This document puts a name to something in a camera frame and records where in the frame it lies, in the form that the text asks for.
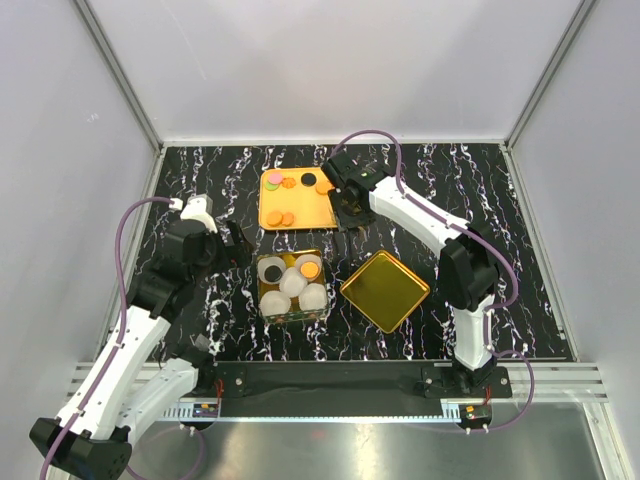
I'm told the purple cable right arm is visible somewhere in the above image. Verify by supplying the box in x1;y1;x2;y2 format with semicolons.
329;129;535;435

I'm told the white paper cup back-right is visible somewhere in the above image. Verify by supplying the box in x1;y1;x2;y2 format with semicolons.
294;254;322;282

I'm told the white paper cup front-left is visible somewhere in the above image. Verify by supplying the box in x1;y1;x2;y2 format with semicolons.
259;291;291;317

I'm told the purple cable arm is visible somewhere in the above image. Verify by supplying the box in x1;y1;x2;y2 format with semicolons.
329;129;535;435
38;197;207;480

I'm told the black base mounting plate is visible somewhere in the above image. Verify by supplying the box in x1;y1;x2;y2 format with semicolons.
194;360;513;400

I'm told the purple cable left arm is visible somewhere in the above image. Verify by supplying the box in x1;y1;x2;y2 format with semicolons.
38;197;207;480

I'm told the gold tin lid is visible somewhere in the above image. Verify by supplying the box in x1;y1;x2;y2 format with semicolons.
340;250;431;334

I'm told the black chocolate sandwich cookie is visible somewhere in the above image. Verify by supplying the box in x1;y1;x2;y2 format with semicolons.
264;265;283;284

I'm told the white paper cup back-left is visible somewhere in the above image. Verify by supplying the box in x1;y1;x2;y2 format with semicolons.
257;256;287;286

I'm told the yellow serving tray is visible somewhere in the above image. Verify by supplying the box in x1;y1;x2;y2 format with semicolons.
258;167;337;231

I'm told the white paper cup front-right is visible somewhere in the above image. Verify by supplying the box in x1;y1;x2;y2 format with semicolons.
298;283;328;311

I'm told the dotted round sandwich cookie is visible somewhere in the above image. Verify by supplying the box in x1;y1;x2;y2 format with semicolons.
267;211;283;227

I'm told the orange swirl cookie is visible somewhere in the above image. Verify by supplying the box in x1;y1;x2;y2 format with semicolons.
281;178;296;189

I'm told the plain round orange cookie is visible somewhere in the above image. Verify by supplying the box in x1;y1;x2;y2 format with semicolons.
282;212;295;226

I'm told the gold square cookie tin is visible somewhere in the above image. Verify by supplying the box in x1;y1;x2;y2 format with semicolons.
256;250;329;325

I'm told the pink macaron cookie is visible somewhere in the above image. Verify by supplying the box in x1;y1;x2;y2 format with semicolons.
268;173;283;184

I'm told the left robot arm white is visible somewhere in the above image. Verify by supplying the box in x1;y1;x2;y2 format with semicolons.
29;194;253;479

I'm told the white paper cup centre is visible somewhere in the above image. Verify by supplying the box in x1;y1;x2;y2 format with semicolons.
279;267;308;298

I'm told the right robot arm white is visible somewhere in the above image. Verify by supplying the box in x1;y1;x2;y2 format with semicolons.
327;172;499;397

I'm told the aluminium frame rail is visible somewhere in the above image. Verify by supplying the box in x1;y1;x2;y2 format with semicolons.
72;361;608;422

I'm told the large patterned sandwich cookie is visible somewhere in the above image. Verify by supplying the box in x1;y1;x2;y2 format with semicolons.
300;261;320;281

